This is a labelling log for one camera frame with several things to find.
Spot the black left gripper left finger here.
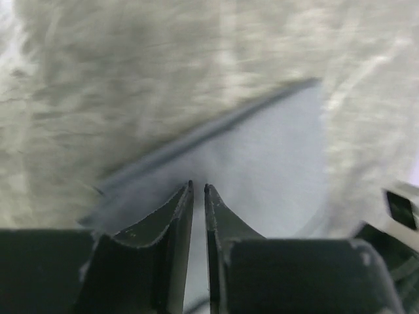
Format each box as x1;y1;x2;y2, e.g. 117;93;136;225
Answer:
1;183;194;313

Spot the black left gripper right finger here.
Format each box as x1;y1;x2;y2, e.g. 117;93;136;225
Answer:
205;184;403;313

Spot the grey long sleeve shirt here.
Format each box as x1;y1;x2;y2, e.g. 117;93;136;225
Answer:
79;79;329;313

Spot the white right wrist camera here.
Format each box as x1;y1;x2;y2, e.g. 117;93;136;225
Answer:
354;181;418;253

